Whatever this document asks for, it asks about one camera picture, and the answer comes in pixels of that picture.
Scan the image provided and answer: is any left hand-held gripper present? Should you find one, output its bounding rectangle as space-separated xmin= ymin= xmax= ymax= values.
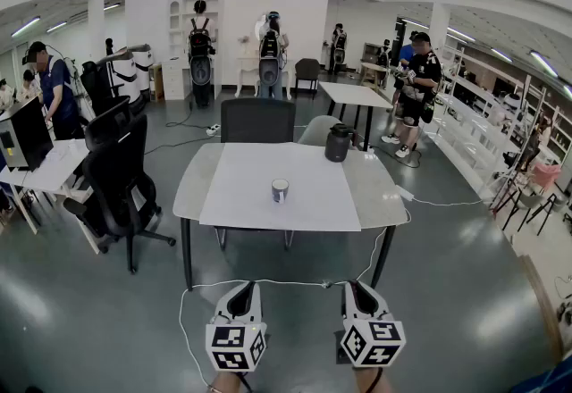
xmin=205 ymin=281 xmax=268 ymax=372

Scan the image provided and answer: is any black mesh chair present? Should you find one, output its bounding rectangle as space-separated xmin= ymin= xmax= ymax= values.
xmin=214 ymin=97 xmax=297 ymax=252

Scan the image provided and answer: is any black floor cable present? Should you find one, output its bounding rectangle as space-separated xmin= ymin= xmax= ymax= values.
xmin=145 ymin=105 xmax=223 ymax=156

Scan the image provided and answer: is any white desk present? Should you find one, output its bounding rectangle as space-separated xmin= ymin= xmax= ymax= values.
xmin=0 ymin=138 xmax=102 ymax=255

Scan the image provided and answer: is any white shelf cabinet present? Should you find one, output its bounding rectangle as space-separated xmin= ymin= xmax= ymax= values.
xmin=168 ymin=0 xmax=224 ymax=102

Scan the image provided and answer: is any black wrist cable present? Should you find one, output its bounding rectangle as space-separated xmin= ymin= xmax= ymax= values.
xmin=364 ymin=367 xmax=384 ymax=393

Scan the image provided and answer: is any white paper sheet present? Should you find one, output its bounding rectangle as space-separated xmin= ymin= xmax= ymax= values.
xmin=198 ymin=142 xmax=362 ymax=232

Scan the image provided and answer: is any black high-back office chair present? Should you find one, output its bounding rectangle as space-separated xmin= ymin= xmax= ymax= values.
xmin=84 ymin=96 xmax=135 ymax=145
xmin=62 ymin=113 xmax=177 ymax=275

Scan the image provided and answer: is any person's right forearm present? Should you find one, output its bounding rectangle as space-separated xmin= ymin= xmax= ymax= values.
xmin=352 ymin=366 xmax=394 ymax=393

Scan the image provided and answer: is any white dressing table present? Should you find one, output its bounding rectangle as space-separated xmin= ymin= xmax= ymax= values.
xmin=234 ymin=55 xmax=297 ymax=98

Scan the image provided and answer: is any person's left forearm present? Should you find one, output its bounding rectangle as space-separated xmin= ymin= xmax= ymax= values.
xmin=208 ymin=370 xmax=252 ymax=393

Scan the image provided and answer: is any grey table with black legs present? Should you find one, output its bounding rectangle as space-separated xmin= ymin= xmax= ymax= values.
xmin=172 ymin=141 xmax=411 ymax=292

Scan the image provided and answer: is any long white floor cable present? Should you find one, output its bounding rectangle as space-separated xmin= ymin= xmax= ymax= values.
xmin=178 ymin=210 xmax=411 ymax=388

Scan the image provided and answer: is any white drawer unit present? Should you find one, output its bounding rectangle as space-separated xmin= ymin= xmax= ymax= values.
xmin=160 ymin=58 xmax=193 ymax=102

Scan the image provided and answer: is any black computer monitor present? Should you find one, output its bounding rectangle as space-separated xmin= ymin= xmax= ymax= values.
xmin=0 ymin=96 xmax=55 ymax=172

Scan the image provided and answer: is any black armrest office chair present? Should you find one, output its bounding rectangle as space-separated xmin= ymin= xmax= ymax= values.
xmin=80 ymin=60 xmax=113 ymax=115

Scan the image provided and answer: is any white table with black legs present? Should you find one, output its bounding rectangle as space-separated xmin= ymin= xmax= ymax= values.
xmin=317 ymin=81 xmax=394 ymax=153

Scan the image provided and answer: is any white shelving rack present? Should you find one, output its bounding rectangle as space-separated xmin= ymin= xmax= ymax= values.
xmin=428 ymin=46 xmax=565 ymax=205

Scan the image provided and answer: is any white and black robot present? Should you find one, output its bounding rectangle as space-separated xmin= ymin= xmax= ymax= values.
xmin=105 ymin=49 xmax=145 ymax=115
xmin=130 ymin=44 xmax=154 ymax=93

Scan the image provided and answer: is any black kettle jug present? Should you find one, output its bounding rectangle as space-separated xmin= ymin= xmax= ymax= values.
xmin=324 ymin=123 xmax=359 ymax=163

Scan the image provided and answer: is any brown chair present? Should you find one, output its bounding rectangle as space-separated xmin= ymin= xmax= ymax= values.
xmin=294 ymin=58 xmax=322 ymax=96

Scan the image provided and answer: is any white power strip cable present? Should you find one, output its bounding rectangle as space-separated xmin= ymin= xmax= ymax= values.
xmin=410 ymin=196 xmax=486 ymax=207

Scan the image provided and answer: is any beige shell chair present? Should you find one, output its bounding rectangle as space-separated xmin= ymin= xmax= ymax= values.
xmin=297 ymin=114 xmax=343 ymax=146

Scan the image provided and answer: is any wooden side table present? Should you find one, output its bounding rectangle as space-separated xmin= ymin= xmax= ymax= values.
xmin=359 ymin=63 xmax=390 ymax=91

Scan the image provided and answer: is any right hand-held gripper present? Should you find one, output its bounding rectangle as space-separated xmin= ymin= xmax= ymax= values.
xmin=334 ymin=280 xmax=407 ymax=369

